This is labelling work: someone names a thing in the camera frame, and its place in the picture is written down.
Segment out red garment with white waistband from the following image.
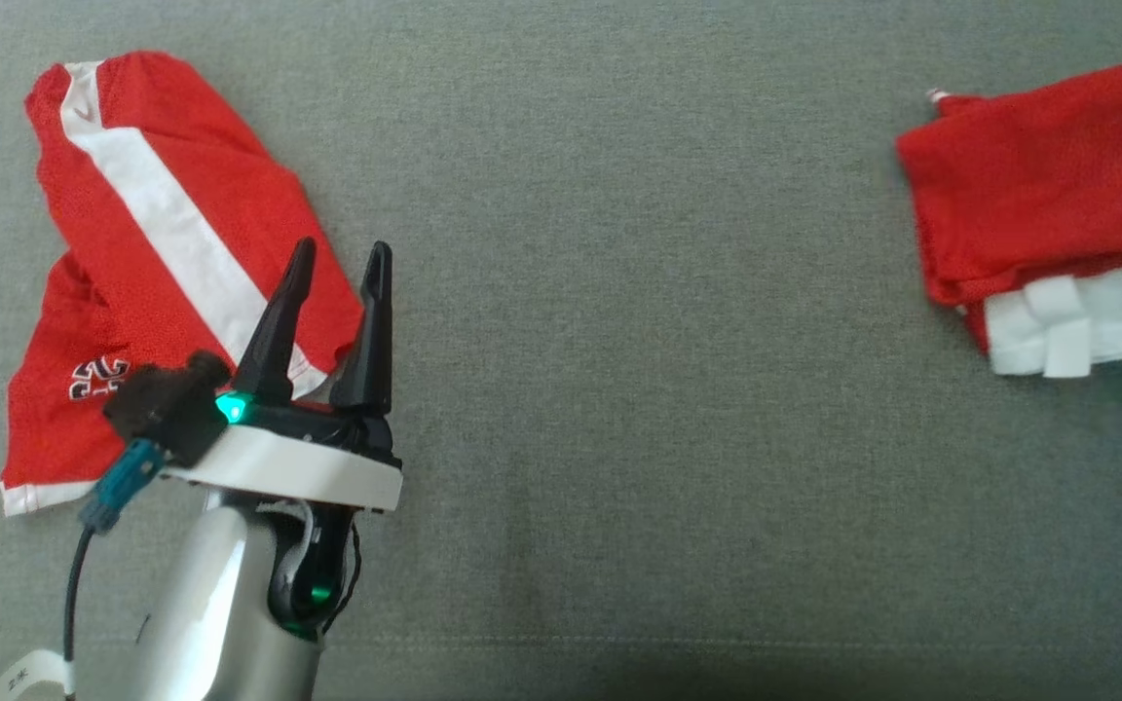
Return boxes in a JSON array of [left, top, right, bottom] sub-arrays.
[[897, 47, 1122, 379]]

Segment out white cable label tag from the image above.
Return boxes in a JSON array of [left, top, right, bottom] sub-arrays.
[[0, 650, 75, 701]]

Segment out thin black camera cable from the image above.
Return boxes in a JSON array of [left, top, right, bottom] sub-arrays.
[[61, 524, 100, 701]]

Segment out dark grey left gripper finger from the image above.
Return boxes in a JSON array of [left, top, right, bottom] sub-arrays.
[[329, 241, 394, 416], [230, 237, 318, 406]]

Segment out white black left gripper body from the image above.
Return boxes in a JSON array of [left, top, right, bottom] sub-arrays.
[[164, 389, 405, 514]]

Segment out red shorts with number print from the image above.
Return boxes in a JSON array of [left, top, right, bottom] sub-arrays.
[[1, 51, 368, 518]]

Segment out blue left camera connector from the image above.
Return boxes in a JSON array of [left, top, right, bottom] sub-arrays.
[[82, 440, 168, 533]]

